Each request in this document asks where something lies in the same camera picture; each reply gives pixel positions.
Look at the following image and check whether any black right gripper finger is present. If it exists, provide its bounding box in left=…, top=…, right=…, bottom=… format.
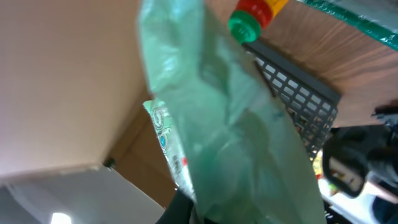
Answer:
left=155, top=190, right=193, bottom=224

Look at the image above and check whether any teal wet wipes pack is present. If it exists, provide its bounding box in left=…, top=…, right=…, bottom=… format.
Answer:
left=138, top=1, right=326, bottom=223

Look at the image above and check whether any red yellow sauce bottle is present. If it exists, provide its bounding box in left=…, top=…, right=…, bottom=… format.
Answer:
left=228, top=0, right=288, bottom=44

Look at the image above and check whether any green 3M product pack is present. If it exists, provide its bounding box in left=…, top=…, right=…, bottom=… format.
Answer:
left=299, top=0, right=397, bottom=50

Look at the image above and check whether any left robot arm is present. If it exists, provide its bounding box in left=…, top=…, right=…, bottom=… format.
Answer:
left=320, top=106, right=397, bottom=224

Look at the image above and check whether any grey plastic shopping basket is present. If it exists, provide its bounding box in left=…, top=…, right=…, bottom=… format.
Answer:
left=244, top=40, right=341, bottom=161

